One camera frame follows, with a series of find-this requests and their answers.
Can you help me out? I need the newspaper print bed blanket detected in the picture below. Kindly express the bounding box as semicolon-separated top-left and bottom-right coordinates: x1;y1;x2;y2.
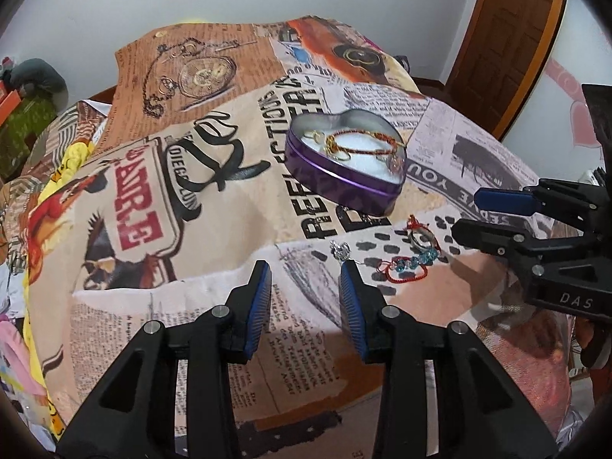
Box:
27;17;571;458

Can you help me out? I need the orange shoe box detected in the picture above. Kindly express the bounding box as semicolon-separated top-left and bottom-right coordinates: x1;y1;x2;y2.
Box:
0;90;22;124

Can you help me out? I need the silver pendant earring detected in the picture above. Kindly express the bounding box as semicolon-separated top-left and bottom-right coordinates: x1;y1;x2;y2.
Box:
330;241;351;263

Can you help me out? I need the right hand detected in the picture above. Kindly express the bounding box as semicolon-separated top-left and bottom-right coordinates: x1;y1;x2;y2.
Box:
576;317;611;369

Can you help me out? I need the green patterned cloth bin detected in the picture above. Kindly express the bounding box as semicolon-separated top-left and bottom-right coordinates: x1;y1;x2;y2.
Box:
1;94;57;181

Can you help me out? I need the purple heart-shaped tin box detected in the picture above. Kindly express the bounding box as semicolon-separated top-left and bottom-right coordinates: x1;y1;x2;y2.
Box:
285;109;407;216

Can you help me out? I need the brown wooden door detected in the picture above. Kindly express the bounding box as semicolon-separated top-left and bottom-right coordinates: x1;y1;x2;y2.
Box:
446;0;565;139

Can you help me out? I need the striped patchwork quilt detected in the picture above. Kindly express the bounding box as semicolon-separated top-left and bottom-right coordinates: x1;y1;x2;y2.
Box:
1;99;111;241

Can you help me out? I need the yellow cloth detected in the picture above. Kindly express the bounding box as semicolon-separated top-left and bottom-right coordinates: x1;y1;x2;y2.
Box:
37;139;95;204

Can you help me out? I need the blue beaded red bracelet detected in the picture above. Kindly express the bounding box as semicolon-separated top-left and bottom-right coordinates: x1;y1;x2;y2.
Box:
379;247;441;284

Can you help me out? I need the grey stuffed pillow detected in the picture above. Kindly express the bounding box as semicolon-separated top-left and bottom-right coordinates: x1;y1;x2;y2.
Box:
7;58;68;111

